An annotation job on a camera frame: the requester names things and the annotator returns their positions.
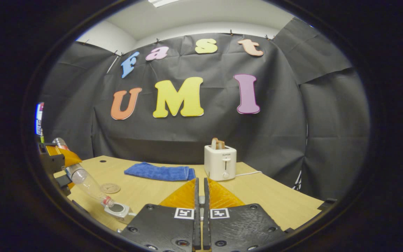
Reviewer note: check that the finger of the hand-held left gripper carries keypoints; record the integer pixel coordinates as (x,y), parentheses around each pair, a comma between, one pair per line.
(64,180)
(70,157)

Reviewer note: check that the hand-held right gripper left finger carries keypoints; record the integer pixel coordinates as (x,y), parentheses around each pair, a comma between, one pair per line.
(197,210)

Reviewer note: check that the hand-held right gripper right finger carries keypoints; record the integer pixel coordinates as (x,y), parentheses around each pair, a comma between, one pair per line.
(206,210)

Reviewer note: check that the clear plastic water bottle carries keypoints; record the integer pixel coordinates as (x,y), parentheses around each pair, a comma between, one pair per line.
(86,182)

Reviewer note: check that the round wooden coaster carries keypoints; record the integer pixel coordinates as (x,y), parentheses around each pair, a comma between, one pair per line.
(110,188)

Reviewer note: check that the grey teacup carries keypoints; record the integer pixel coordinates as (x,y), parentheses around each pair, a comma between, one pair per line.
(122,211)

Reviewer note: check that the computer monitor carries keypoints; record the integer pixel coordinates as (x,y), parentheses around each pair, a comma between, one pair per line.
(39,119)

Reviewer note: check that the white toaster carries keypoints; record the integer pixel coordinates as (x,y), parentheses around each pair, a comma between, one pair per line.
(220,162)

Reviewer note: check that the blue folded towel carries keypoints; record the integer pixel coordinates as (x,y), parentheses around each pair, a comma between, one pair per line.
(159,172)

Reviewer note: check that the bread slice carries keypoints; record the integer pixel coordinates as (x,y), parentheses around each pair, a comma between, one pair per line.
(218,143)

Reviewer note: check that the black backdrop cloth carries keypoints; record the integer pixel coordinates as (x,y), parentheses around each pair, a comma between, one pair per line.
(275,140)

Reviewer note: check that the ceiling light panel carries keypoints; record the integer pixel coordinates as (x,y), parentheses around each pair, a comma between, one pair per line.
(163,2)

